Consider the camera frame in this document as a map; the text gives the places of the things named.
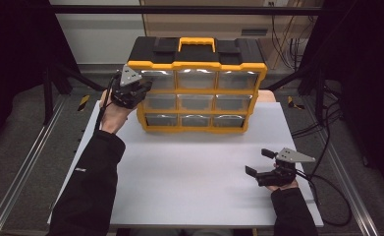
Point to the yellow clamp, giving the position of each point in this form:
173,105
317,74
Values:
292,103
83,102

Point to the aluminium rail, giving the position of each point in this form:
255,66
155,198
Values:
31,154
363,223

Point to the black metal stand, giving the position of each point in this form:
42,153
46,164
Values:
48,98
319,95

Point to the group of clear drawers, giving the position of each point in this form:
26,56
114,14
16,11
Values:
195,102

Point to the person's right hand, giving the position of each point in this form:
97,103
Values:
283,188

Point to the wooden table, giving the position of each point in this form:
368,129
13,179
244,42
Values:
266,95

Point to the white wall socket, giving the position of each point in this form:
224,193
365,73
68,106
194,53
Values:
271,4

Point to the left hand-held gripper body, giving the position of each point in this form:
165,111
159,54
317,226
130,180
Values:
127,91

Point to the black curtain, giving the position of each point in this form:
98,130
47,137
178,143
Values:
12,49
366,65

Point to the clear plastic drawer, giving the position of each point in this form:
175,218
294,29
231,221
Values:
161,80

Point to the black horizontal bar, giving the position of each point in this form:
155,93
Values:
179,10

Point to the person's left hand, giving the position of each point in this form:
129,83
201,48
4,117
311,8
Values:
114,118

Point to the left yellow clamp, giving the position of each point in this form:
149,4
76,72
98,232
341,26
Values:
83,102

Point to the yellow black organizer cabinet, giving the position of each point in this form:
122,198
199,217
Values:
196,55

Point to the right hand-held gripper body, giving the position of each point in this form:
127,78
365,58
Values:
278,177

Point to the right yellow clamp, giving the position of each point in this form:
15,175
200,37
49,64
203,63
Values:
292,103

